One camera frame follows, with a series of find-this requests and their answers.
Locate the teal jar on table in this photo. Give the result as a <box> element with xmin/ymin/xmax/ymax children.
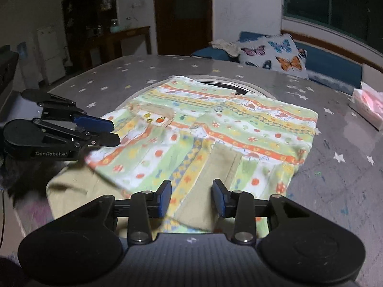
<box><xmin>110</xmin><ymin>19</ymin><xmax>119</xmax><ymax>33</ymax></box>

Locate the blue bench cushion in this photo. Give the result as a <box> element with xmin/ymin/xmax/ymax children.
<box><xmin>192</xmin><ymin>31</ymin><xmax>362</xmax><ymax>95</ymax></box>

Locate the pink tissue pack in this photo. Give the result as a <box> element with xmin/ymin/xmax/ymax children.
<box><xmin>349</xmin><ymin>82</ymin><xmax>383</xmax><ymax>131</ymax></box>

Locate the colourful patterned children's shirt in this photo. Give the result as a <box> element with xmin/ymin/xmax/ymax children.
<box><xmin>47</xmin><ymin>76</ymin><xmax>318</xmax><ymax>233</ymax></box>

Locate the white refrigerator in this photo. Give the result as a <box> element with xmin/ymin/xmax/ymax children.
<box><xmin>37</xmin><ymin>25</ymin><xmax>66</xmax><ymax>85</ymax></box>

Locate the wooden side table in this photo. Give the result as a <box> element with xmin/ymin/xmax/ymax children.
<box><xmin>104</xmin><ymin>26</ymin><xmax>152</xmax><ymax>61</ymax></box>

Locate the crumpled beige cloth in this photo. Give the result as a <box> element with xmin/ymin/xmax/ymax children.
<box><xmin>210</xmin><ymin>39</ymin><xmax>240</xmax><ymax>58</ymax></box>

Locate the dark bookshelf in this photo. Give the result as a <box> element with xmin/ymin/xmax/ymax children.
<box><xmin>62</xmin><ymin>0</ymin><xmax>118</xmax><ymax>71</ymax></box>

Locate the water dispenser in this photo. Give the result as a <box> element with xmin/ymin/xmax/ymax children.
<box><xmin>17</xmin><ymin>42</ymin><xmax>34</xmax><ymax>89</ymax></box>

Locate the dark window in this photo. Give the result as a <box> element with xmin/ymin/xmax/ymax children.
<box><xmin>284</xmin><ymin>0</ymin><xmax>382</xmax><ymax>51</ymax></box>

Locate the butterfly print pillow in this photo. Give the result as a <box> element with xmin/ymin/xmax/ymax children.
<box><xmin>237</xmin><ymin>34</ymin><xmax>308</xmax><ymax>79</ymax></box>

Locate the dark wooden door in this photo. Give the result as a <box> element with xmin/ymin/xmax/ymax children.
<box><xmin>154</xmin><ymin>0</ymin><xmax>213</xmax><ymax>56</ymax></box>

